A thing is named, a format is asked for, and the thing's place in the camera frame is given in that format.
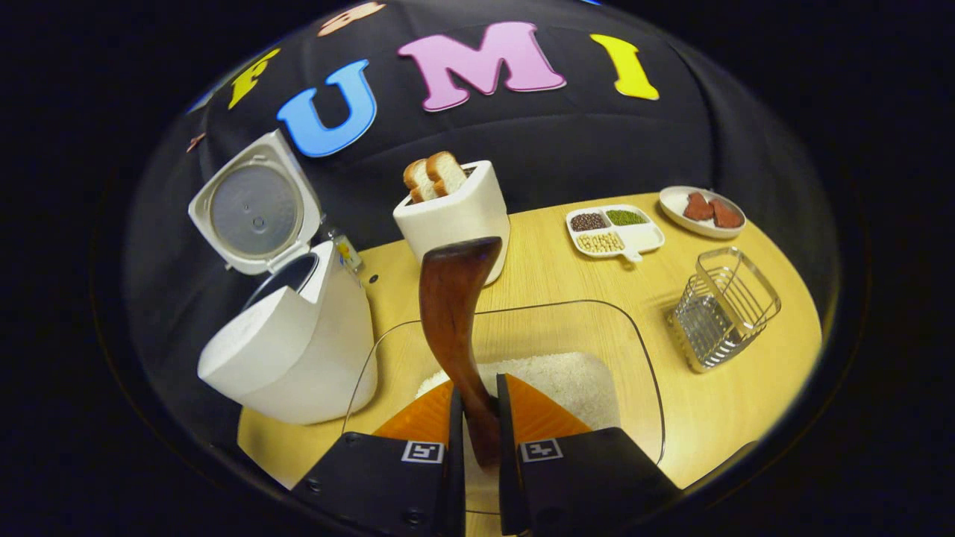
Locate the white divided dish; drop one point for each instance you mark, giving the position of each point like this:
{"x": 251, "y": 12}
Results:
{"x": 643, "y": 237}

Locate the brown beans heap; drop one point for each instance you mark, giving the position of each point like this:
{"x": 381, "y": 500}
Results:
{"x": 589, "y": 221}

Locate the brown wooden spoon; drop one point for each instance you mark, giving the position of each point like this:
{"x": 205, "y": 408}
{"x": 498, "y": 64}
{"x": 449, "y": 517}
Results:
{"x": 451, "y": 298}

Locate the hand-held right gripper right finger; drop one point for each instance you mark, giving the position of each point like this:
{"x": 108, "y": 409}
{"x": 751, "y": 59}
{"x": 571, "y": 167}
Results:
{"x": 506, "y": 477}

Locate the yellow beans heap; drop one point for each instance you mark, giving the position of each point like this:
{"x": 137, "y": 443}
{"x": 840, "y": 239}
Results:
{"x": 600, "y": 242}

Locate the white round plate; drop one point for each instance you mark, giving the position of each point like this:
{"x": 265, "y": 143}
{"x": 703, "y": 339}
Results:
{"x": 675, "y": 203}

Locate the small glass bottle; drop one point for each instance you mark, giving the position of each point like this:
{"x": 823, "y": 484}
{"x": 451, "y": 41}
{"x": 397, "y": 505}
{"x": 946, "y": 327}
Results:
{"x": 347, "y": 252}

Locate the clear plastic container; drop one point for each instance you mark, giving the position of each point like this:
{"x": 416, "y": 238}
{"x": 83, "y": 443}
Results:
{"x": 634, "y": 350}

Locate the white toaster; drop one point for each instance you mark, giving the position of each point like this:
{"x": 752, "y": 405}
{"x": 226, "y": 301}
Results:
{"x": 455, "y": 220}

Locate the red meat piece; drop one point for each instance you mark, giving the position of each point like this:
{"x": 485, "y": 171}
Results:
{"x": 727, "y": 215}
{"x": 698, "y": 207}

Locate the toast bread slice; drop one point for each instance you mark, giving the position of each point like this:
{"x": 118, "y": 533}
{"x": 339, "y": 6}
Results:
{"x": 446, "y": 173}
{"x": 419, "y": 183}

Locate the green beans heap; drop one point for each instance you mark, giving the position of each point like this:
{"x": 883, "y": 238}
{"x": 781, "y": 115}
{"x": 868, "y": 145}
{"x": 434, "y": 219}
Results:
{"x": 626, "y": 217}

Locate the white rice cooker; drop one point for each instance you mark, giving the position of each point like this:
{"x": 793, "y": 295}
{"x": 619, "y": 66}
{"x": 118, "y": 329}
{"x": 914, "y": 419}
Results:
{"x": 298, "y": 350}

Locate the copper clothes clip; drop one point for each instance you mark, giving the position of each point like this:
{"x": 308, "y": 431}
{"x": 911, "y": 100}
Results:
{"x": 195, "y": 142}

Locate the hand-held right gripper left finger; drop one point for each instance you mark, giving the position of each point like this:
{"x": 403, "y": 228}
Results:
{"x": 456, "y": 477}

